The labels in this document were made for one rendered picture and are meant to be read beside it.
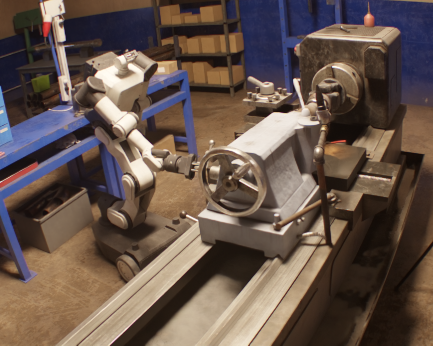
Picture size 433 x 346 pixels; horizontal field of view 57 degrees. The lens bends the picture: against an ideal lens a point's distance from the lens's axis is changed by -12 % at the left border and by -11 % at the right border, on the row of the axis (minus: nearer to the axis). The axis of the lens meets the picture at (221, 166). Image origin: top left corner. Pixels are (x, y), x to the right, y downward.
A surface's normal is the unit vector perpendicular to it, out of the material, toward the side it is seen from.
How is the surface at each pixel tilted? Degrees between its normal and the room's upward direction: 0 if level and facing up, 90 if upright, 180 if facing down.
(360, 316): 0
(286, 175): 70
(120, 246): 0
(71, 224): 90
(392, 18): 90
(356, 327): 0
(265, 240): 90
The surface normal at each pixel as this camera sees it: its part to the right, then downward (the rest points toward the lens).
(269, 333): -0.10, -0.91
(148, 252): 0.47, -0.50
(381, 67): -0.50, 0.40
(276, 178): 0.79, -0.14
